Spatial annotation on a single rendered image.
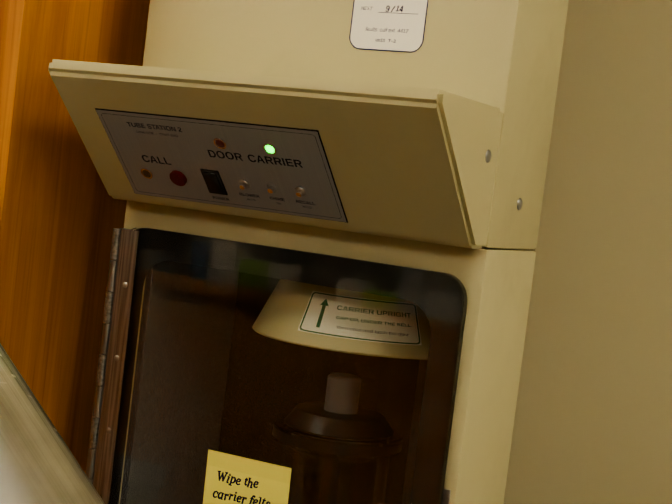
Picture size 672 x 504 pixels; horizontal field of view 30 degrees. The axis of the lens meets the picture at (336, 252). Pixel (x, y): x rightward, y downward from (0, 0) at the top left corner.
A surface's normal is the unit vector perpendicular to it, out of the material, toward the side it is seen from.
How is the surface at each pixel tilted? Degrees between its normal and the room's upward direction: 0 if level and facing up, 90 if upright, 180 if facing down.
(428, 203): 135
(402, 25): 90
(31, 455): 42
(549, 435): 90
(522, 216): 90
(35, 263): 90
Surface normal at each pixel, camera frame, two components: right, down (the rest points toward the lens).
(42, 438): 0.76, -0.64
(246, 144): -0.41, 0.69
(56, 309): 0.88, 0.13
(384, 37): -0.46, -0.01
